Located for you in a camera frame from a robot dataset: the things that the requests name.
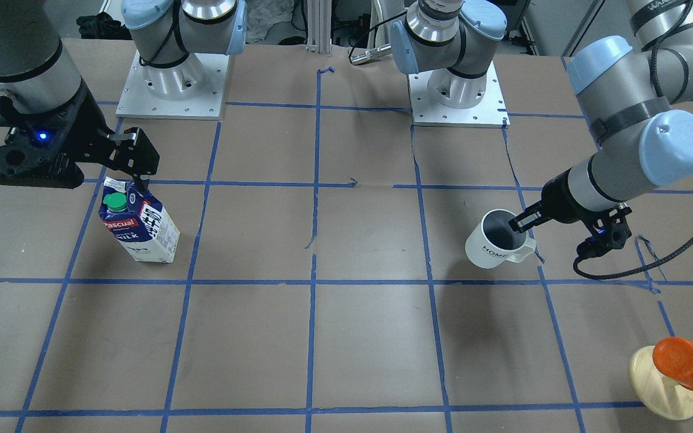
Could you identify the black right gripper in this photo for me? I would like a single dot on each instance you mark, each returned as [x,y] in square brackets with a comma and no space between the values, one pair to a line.
[89,127]

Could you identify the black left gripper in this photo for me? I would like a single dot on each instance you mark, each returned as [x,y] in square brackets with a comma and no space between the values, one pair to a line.
[557,192]

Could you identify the white mug grey inside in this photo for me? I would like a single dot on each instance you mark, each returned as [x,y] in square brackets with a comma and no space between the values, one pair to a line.
[493,241]

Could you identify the blue white milk carton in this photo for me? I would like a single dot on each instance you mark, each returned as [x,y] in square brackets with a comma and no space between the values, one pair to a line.
[139,221]

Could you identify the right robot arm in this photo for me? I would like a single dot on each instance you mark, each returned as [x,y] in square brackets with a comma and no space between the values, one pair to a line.
[38,73]

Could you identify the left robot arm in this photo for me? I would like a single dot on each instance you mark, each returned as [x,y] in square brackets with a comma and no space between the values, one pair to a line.
[628,95]

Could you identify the orange mug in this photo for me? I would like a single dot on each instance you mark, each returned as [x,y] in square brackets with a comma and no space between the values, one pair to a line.
[673,357]

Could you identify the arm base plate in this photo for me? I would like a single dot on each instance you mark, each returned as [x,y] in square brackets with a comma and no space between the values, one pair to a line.
[194,90]
[440,99]

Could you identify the aluminium frame post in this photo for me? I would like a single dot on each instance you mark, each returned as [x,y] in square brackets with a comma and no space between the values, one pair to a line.
[318,26]

